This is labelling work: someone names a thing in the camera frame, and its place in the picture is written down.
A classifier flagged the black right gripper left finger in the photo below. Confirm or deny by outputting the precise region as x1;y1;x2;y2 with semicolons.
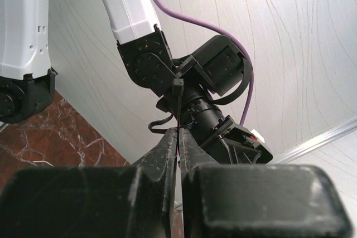
1;128;177;237

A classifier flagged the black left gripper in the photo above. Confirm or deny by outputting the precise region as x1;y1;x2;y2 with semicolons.
199;116;273;164

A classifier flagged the black zip tie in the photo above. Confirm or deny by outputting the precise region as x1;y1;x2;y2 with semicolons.
172;78;184;168

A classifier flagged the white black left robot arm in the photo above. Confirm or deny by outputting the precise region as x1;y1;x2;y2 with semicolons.
1;0;273;164

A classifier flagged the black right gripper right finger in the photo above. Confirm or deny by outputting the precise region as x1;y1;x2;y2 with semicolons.
178;129;353;237

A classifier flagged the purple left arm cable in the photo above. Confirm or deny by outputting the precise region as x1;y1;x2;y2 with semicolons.
138;0;255;126

